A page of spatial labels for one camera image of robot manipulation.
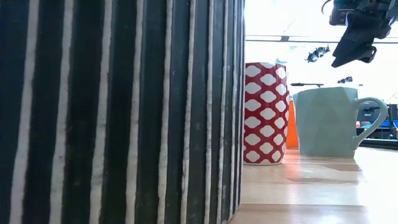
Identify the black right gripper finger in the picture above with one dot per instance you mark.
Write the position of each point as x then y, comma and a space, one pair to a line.
360, 34
368, 54

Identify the green faceted mug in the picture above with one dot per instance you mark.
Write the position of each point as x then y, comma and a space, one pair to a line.
323, 124

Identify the orange mug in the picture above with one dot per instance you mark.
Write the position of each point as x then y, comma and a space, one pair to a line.
291, 130

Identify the red white patterned mug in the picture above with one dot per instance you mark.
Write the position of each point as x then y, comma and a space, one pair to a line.
265, 124

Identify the small black hanging device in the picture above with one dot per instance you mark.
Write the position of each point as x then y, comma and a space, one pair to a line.
345, 80

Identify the blue storage bins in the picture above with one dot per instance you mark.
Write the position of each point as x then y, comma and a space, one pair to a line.
388, 124

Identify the black white striped mug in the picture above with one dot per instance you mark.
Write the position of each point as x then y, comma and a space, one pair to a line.
124, 124

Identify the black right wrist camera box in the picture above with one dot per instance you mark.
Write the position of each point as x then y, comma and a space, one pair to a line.
338, 14

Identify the black hanging camera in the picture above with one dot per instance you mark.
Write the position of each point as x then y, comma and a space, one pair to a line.
317, 54

